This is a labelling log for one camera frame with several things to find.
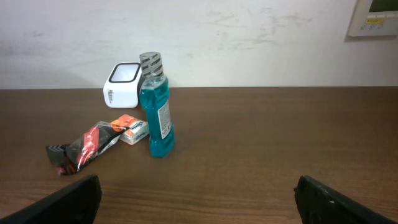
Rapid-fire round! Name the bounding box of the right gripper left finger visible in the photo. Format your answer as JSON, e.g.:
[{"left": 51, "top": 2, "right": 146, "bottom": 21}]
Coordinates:
[{"left": 1, "top": 174, "right": 102, "bottom": 224}]

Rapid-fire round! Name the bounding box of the blue mouthwash bottle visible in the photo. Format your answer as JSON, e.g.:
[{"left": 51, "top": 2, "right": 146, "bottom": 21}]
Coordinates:
[{"left": 139, "top": 52, "right": 175, "bottom": 158}]

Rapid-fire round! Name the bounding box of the black red snack wrapper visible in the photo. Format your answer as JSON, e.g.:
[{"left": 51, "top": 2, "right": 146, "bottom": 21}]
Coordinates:
[{"left": 45, "top": 121, "right": 129, "bottom": 175}]

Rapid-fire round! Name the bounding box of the white wall control panel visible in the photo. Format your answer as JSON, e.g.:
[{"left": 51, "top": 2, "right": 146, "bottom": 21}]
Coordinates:
[{"left": 348, "top": 0, "right": 397, "bottom": 37}]

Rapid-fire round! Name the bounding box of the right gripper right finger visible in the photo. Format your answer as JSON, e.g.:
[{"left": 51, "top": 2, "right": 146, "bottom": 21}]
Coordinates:
[{"left": 294, "top": 175, "right": 395, "bottom": 224}]

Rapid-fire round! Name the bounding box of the small orange tissue pack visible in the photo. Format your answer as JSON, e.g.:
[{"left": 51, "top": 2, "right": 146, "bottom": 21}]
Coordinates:
[{"left": 111, "top": 114, "right": 149, "bottom": 145}]

